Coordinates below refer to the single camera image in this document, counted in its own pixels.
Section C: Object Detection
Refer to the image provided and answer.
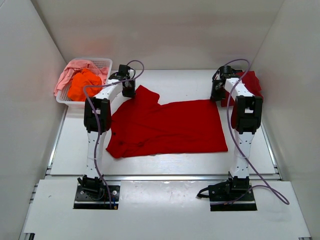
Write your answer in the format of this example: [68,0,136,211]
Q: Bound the white plastic laundry basket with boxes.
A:
[54,57,113,108]

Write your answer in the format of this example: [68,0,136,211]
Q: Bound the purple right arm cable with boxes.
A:
[209,58,290,206]

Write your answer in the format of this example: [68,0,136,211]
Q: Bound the bright red t-shirt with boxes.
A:
[106,85,228,159]

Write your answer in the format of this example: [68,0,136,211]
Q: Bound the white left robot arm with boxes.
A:
[78,64,136,203]

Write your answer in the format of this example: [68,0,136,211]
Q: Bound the folded dark red t-shirt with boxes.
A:
[220,71,263,108]

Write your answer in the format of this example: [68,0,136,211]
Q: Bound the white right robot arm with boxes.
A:
[210,65,263,200]

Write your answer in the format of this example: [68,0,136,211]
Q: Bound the aluminium table edge rail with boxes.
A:
[47,108,281,181]

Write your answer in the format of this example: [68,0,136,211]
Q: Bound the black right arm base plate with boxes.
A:
[196,182,258,212]

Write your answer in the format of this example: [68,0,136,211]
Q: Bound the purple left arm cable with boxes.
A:
[82,59,145,210]

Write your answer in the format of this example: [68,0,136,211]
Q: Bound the orange t-shirt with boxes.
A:
[67,68,102,102]

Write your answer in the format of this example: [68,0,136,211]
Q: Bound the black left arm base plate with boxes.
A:
[73,184,121,210]

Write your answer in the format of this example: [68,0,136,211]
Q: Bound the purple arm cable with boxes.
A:
[209,58,290,206]
[82,59,145,210]

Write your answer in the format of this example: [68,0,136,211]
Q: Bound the pink t-shirt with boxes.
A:
[53,57,113,97]

